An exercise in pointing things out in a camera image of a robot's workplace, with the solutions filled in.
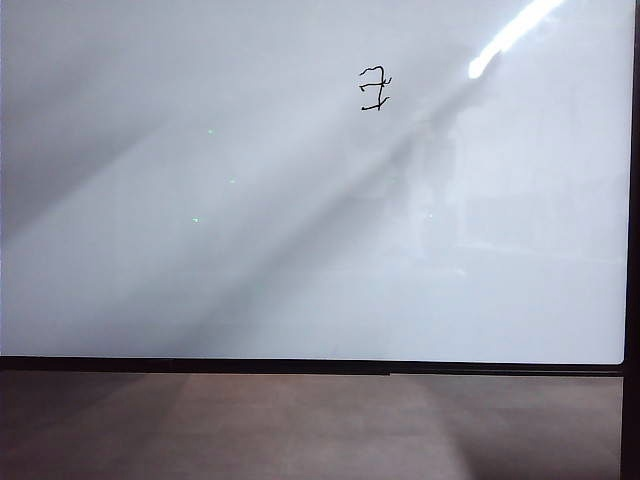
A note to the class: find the white glossy whiteboard panel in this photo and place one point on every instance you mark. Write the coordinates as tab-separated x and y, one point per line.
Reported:
250	150

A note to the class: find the black ink number drawing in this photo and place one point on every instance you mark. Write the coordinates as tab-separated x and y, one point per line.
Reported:
363	107

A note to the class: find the black whiteboard stand frame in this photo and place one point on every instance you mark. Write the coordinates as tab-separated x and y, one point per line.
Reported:
631	425

